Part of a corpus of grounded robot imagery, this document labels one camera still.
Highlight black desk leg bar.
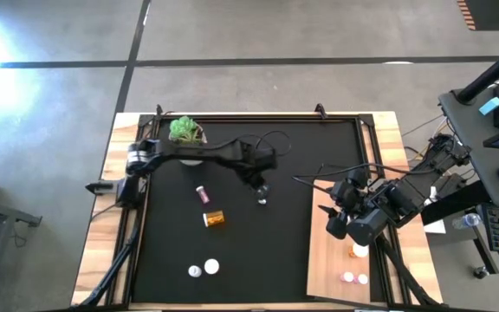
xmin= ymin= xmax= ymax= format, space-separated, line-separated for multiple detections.
xmin=420 ymin=179 xmax=493 ymax=226

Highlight black floor mat striped edge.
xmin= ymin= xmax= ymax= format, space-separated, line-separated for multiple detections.
xmin=457 ymin=0 xmax=499 ymax=32

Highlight black power strip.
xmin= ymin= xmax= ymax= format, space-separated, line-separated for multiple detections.
xmin=437 ymin=172 xmax=467 ymax=198

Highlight black aluminium table frame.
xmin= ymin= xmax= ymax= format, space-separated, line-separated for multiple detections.
xmin=126 ymin=112 xmax=396 ymax=307

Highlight black table mat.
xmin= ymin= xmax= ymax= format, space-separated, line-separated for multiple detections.
xmin=132 ymin=119 xmax=379 ymax=304

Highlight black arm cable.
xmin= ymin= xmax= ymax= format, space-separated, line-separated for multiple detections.
xmin=256 ymin=130 xmax=293 ymax=158
xmin=291 ymin=162 xmax=439 ymax=192

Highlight blue sticky note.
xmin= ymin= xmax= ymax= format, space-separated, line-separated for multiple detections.
xmin=478 ymin=96 xmax=499 ymax=116

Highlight white paper label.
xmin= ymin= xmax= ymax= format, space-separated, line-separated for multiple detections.
xmin=422 ymin=185 xmax=440 ymax=207

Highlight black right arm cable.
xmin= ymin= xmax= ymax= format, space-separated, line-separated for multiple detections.
xmin=291 ymin=162 xmax=439 ymax=192

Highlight clear water bottle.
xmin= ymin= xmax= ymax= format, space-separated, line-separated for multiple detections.
xmin=451 ymin=212 xmax=483 ymax=231

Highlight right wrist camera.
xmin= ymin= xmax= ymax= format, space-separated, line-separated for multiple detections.
xmin=347 ymin=167 xmax=370 ymax=190

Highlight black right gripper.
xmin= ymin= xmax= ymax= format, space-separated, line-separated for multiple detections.
xmin=317 ymin=179 xmax=370 ymax=240

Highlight black pole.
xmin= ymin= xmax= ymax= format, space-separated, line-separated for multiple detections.
xmin=456 ymin=37 xmax=499 ymax=105

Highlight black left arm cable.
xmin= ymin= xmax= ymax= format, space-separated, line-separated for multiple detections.
xmin=256 ymin=130 xmax=293 ymax=158

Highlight succulent in patterned white pot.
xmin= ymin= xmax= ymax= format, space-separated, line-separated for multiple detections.
xmin=168 ymin=115 xmax=210 ymax=168

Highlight white paper sheet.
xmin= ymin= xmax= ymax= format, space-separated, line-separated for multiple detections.
xmin=422 ymin=218 xmax=448 ymax=235

